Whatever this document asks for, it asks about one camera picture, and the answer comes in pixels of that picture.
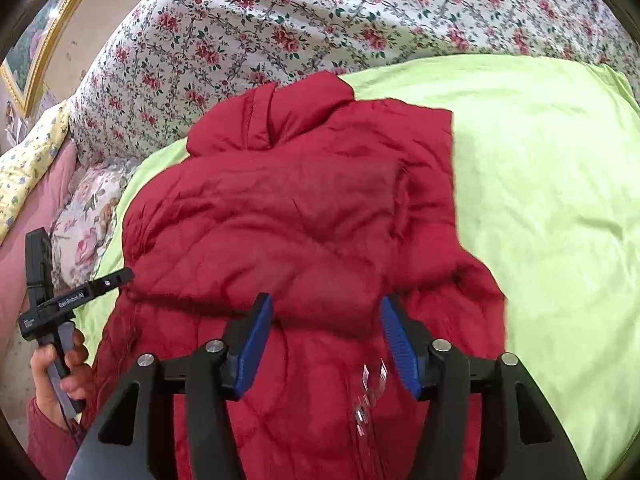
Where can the red quilted blanket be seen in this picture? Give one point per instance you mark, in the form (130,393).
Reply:
(300,210)

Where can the person's left hand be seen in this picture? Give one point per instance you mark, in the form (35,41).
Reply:
(75,360)

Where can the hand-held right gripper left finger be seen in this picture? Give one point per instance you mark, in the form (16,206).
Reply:
(255,340)

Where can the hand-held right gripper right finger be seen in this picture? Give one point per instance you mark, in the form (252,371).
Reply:
(400,350)

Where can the large flower print pillow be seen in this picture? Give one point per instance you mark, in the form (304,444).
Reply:
(85,220)

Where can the gold framed picture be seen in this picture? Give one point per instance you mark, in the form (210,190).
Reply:
(35,35)

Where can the pink bedsheet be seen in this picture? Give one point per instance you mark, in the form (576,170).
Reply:
(52,180)

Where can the rose print quilt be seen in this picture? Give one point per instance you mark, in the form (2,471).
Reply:
(350,10)

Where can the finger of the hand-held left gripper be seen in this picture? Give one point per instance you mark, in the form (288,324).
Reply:
(112,280)

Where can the yellow floral cloth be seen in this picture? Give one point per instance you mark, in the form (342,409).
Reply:
(25,165)

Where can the green bed sheet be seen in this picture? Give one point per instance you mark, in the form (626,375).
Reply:
(550,210)

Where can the person's left forearm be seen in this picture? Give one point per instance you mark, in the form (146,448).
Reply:
(47,435)

